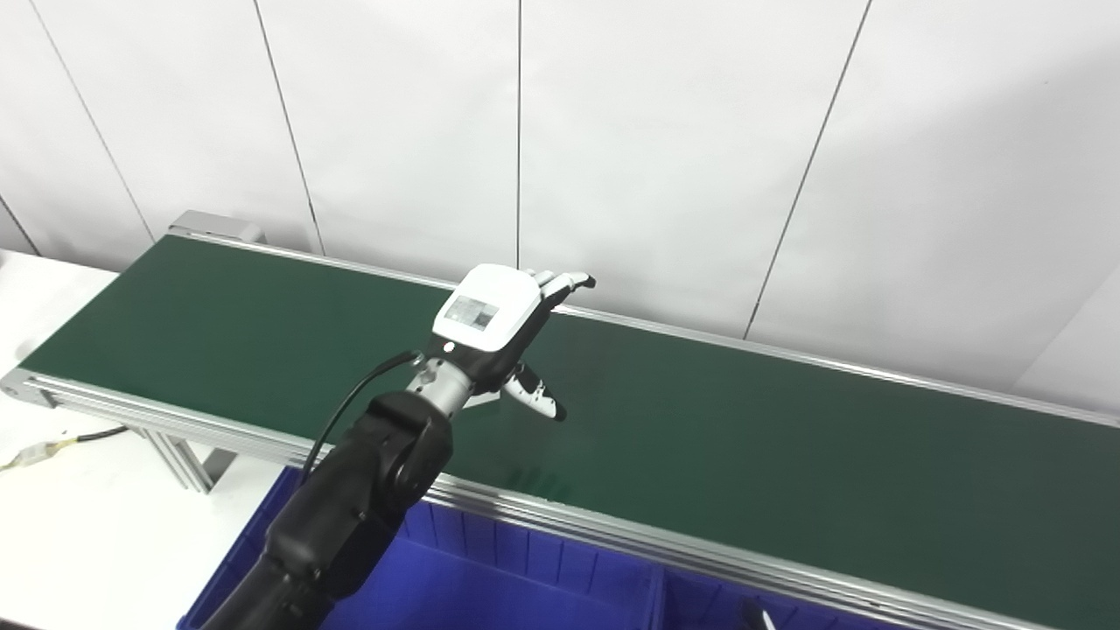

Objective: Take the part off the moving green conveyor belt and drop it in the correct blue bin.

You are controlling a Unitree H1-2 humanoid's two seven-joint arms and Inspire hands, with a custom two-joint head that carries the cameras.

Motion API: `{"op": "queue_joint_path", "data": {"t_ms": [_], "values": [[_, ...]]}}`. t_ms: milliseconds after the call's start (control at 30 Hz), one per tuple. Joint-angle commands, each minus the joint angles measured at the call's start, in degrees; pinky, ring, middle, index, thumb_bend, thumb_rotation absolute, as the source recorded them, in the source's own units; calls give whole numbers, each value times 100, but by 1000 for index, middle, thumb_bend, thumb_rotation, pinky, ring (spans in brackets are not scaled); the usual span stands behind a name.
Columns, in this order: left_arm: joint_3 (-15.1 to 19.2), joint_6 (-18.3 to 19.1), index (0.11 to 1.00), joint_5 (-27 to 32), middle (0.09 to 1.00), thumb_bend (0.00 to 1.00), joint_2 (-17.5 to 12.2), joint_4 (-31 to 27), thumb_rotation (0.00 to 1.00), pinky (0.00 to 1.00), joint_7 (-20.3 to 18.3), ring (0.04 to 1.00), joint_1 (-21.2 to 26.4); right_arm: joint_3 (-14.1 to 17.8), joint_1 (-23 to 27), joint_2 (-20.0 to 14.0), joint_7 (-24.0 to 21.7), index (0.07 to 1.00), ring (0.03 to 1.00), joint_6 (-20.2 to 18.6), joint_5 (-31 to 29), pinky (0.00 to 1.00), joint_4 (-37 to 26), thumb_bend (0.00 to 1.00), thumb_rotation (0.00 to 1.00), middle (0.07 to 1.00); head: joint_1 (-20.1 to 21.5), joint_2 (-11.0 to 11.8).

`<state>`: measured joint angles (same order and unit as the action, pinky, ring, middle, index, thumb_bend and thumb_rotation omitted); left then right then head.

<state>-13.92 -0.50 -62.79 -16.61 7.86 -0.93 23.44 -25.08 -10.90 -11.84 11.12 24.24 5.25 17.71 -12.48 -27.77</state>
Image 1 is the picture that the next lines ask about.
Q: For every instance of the grey conveyor end housing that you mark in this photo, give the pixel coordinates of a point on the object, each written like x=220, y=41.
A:
x=214, y=226

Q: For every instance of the aluminium conveyor leg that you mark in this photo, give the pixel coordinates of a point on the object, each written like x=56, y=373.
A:
x=179, y=459

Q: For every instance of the right robot hand, white-black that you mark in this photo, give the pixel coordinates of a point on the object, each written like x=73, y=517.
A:
x=754, y=612

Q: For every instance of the green conveyor belt, aluminium frame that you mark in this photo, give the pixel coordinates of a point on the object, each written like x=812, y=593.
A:
x=787, y=437

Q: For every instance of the blue plastic bin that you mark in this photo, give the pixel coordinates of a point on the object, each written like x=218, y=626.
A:
x=490, y=586
x=700, y=605

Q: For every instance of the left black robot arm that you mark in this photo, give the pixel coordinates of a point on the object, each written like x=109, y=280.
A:
x=350, y=516

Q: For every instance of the left robot hand, white-black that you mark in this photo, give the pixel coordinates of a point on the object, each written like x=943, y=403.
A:
x=490, y=306

